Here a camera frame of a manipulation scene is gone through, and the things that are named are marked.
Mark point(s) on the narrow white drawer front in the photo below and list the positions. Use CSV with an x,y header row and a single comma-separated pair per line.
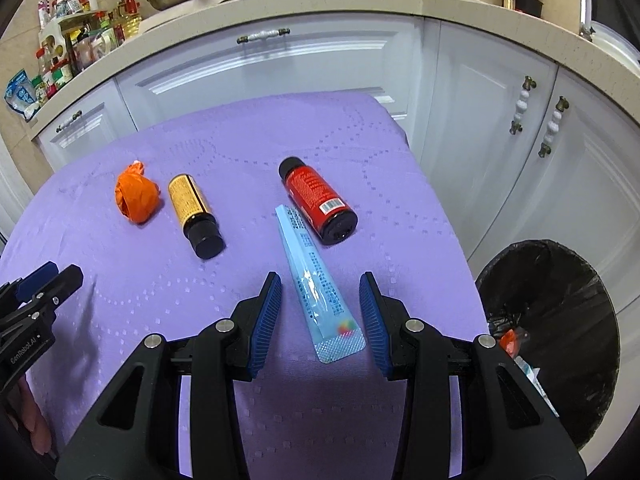
x,y
95,130

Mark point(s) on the blue white snack bag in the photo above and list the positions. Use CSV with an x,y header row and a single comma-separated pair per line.
x,y
20,95

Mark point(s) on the spice rack with bottles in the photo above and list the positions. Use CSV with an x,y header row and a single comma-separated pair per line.
x,y
75,50

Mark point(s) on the person's left hand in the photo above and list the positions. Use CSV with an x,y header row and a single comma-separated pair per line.
x,y
32,417

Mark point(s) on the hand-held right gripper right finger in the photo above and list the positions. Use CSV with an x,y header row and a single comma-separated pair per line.
x,y
372,330

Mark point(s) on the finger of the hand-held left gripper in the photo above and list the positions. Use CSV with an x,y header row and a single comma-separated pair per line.
x,y
35,280
62,285

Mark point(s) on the purple tablecloth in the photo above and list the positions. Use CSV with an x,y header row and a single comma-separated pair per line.
x,y
250,135

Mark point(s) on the yellow label brown bottle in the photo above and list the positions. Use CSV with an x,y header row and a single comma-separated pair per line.
x,y
190,205

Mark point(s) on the black trash bin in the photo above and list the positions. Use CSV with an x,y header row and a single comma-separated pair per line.
x,y
560,300

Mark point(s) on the light blue sachet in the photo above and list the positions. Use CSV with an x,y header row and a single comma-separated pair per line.
x,y
312,285

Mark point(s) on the black holder box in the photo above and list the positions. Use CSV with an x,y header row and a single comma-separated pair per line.
x,y
530,6

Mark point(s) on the orange plastic bag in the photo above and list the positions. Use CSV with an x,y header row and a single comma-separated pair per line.
x,y
510,342
137,195

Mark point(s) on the wide white drawer front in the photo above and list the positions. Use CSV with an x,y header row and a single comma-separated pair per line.
x,y
300,65

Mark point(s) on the red label bottle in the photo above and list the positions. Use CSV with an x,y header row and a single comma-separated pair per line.
x,y
315,195

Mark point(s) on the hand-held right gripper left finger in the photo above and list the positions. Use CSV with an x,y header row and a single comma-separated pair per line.
x,y
265,330

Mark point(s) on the white lidded tub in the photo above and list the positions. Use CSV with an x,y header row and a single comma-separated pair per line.
x,y
612,40

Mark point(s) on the yellow cooking oil jug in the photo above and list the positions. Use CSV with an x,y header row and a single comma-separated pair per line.
x,y
128,15

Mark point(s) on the white cabinet door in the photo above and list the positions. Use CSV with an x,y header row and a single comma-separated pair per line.
x,y
600,170
475,110

